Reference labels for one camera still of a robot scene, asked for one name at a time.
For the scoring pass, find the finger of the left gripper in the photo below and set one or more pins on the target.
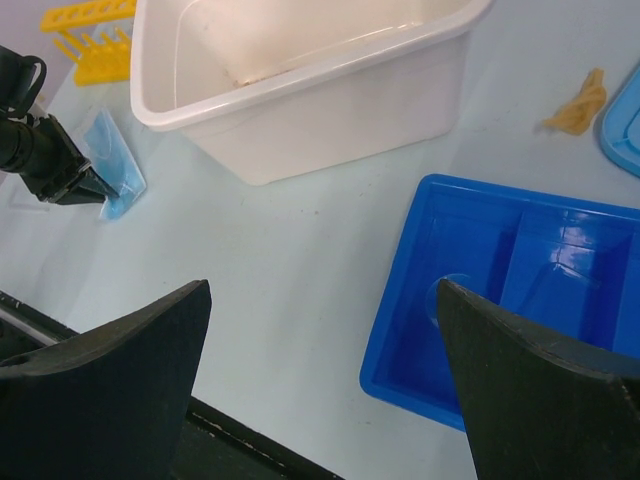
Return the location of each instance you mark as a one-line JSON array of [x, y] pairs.
[[86, 194], [93, 182]]

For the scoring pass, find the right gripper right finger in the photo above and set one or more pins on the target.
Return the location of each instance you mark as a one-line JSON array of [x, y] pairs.
[[538, 404]]

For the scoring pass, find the blue plastic lid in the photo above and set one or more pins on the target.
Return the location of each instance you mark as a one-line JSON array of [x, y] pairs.
[[619, 129]]

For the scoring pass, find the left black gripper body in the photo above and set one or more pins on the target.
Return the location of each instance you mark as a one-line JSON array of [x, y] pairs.
[[42, 158]]

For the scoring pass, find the blue compartment tray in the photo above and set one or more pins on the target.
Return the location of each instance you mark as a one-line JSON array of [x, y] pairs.
[[501, 236]]

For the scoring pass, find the small tan rubber piece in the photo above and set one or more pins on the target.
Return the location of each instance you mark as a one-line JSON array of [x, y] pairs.
[[576, 116]]

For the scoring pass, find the clear watch glass dish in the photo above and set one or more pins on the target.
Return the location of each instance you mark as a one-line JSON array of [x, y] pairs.
[[431, 299]]

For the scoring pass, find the blue face mask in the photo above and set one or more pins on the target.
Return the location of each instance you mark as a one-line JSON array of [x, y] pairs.
[[102, 142]]

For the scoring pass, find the yellow test tube rack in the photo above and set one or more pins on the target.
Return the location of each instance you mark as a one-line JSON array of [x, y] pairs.
[[87, 34]]

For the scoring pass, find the white plastic tub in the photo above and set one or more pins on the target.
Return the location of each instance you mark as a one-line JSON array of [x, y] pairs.
[[277, 89]]

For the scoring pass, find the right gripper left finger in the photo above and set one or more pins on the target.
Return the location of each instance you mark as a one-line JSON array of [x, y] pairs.
[[108, 403]]

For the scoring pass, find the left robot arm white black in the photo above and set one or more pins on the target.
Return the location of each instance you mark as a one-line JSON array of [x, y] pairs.
[[22, 78]]

